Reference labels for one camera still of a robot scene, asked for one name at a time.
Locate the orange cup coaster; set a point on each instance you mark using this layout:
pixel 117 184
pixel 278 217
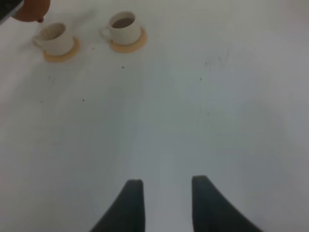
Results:
pixel 74 51
pixel 132 47

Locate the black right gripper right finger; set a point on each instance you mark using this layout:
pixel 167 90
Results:
pixel 212 212

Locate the left white teacup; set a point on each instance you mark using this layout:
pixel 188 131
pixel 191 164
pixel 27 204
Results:
pixel 54 39

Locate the left orange cup coaster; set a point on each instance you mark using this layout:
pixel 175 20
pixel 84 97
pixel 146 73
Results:
pixel 74 51

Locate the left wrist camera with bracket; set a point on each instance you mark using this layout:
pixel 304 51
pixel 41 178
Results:
pixel 9 8

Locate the brown clay teapot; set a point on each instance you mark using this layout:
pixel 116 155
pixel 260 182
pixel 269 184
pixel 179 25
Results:
pixel 32 11

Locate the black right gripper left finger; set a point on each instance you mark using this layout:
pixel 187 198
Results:
pixel 127 212

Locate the white teacup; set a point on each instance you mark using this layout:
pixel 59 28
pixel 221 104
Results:
pixel 122 29
pixel 54 39

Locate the right white teacup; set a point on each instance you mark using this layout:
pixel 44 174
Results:
pixel 122 29

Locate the right orange cup coaster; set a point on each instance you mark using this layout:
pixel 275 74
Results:
pixel 132 47

